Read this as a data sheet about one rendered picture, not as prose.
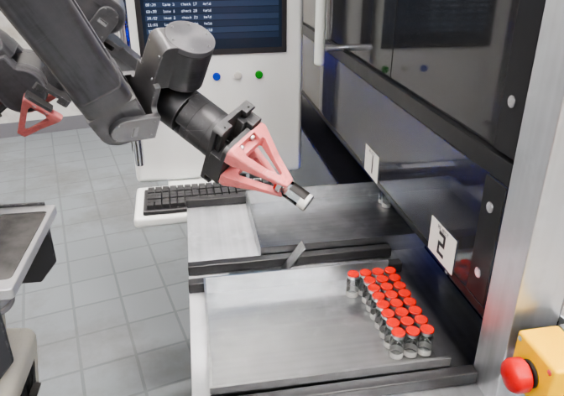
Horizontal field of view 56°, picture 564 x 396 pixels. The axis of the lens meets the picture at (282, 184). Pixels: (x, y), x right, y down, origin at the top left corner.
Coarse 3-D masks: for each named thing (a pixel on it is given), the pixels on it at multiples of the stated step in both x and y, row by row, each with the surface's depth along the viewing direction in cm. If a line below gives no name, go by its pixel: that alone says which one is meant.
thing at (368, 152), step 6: (366, 144) 116; (366, 150) 116; (372, 150) 112; (366, 156) 116; (372, 156) 112; (378, 156) 109; (366, 162) 116; (378, 162) 109; (366, 168) 117; (378, 168) 109; (372, 174) 113
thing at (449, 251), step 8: (432, 216) 85; (432, 224) 85; (440, 224) 83; (432, 232) 86; (448, 232) 80; (432, 240) 86; (440, 240) 83; (448, 240) 80; (432, 248) 86; (440, 248) 83; (448, 248) 81; (448, 256) 81; (448, 264) 81; (448, 272) 81
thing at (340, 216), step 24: (312, 192) 128; (336, 192) 129; (360, 192) 130; (264, 216) 120; (288, 216) 120; (312, 216) 120; (336, 216) 120; (360, 216) 120; (384, 216) 120; (264, 240) 111; (288, 240) 111; (312, 240) 111; (336, 240) 105; (360, 240) 105; (384, 240) 106; (408, 240) 107
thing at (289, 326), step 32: (224, 288) 94; (256, 288) 96; (288, 288) 96; (320, 288) 96; (224, 320) 87; (256, 320) 87; (288, 320) 87; (320, 320) 87; (352, 320) 87; (224, 352) 81; (256, 352) 81; (288, 352) 81; (320, 352) 81; (352, 352) 81; (384, 352) 81; (224, 384) 70; (256, 384) 71; (288, 384) 72; (320, 384) 73
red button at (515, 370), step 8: (504, 360) 62; (512, 360) 61; (520, 360) 61; (504, 368) 61; (512, 368) 60; (520, 368) 60; (528, 368) 60; (504, 376) 61; (512, 376) 60; (520, 376) 59; (528, 376) 59; (504, 384) 62; (512, 384) 60; (520, 384) 59; (528, 384) 59; (512, 392) 61; (520, 392) 60; (528, 392) 60
